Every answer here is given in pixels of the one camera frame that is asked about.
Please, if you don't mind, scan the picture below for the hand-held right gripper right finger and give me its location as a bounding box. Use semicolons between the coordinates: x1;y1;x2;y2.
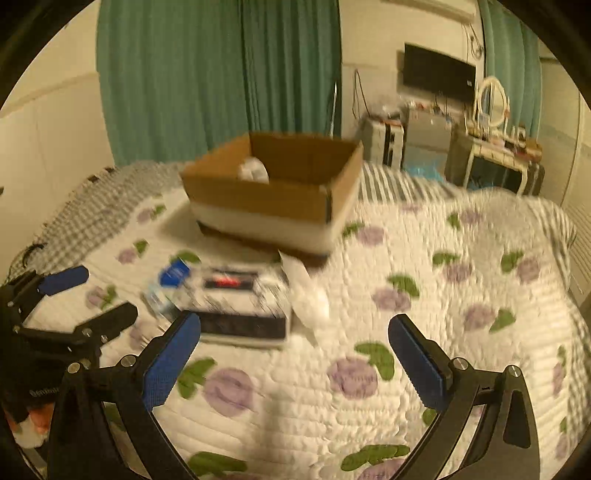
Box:
388;314;541;480

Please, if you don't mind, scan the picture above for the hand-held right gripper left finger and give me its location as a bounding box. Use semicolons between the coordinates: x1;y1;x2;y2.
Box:
46;310;202;480

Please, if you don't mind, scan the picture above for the white floral quilt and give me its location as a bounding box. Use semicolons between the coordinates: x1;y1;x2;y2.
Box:
23;182;585;480

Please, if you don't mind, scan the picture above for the black wall television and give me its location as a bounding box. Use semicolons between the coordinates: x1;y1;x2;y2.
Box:
403;42;478;103

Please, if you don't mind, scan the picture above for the grey checked blanket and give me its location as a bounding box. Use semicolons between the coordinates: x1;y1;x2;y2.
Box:
7;161;188;280

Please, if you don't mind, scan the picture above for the round white mirror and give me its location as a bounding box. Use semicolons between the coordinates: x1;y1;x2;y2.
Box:
475;77;511;129

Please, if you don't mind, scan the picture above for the blue small packet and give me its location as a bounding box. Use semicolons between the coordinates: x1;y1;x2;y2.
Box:
158;260;191;289

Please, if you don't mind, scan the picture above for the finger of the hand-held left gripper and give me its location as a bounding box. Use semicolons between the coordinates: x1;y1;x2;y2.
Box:
0;265;90;324
13;302;139;360

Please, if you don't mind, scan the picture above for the white low cabinet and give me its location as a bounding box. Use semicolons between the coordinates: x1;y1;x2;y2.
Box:
357;115;406;168

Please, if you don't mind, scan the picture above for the white dressing table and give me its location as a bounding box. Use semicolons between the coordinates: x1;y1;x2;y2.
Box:
452;124;546;197

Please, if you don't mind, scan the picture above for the black and white tissue pack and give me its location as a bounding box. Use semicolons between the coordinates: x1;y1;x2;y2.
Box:
178;265;294;349

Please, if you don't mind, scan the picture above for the brown cardboard box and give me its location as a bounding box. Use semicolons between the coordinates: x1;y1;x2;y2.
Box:
180;131;365;257

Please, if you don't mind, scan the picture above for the narrow green curtain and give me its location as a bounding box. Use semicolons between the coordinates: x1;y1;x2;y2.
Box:
477;0;544;139

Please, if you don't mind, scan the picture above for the white crumpled soft item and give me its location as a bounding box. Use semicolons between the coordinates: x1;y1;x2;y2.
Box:
237;156;270;184

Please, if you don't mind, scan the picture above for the white plastic bag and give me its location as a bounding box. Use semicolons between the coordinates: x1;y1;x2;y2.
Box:
279;250;331;348

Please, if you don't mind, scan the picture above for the wide green curtain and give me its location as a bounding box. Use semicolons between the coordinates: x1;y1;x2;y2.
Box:
95;0;343;168

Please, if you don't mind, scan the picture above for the grey cabinet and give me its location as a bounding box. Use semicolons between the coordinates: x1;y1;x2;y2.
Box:
403;107;457;172

